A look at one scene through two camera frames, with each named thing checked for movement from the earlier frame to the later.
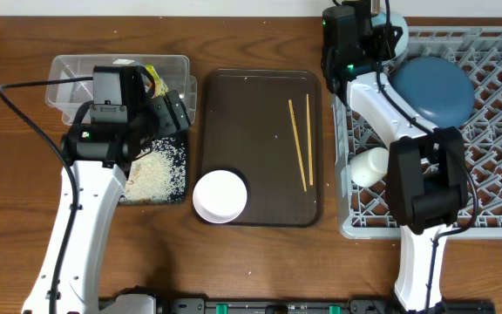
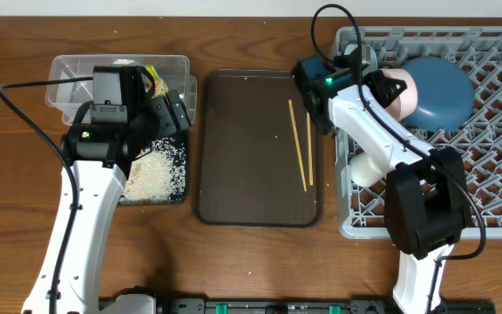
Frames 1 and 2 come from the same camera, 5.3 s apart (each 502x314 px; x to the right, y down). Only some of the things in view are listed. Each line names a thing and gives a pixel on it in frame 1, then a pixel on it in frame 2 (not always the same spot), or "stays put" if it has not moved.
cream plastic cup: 369,167 stays put
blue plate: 438,90 stays put
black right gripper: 385,42 -> 376,80
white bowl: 220,196 -> 404,104
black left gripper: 169,125 stays put
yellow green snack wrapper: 161,87 stays put
